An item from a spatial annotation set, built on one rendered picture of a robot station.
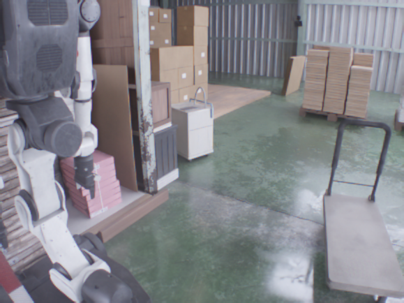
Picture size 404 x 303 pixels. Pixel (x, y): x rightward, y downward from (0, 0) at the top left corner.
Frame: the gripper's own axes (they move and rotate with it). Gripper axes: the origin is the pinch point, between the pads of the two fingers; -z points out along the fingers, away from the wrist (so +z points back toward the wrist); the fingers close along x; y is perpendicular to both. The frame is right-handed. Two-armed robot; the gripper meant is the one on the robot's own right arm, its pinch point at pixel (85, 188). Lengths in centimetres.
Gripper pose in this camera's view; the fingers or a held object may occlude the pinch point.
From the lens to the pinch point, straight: 139.9
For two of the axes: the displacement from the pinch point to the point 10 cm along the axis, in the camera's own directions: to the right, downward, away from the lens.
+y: -5.2, 3.3, -7.9
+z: 1.7, -8.7, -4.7
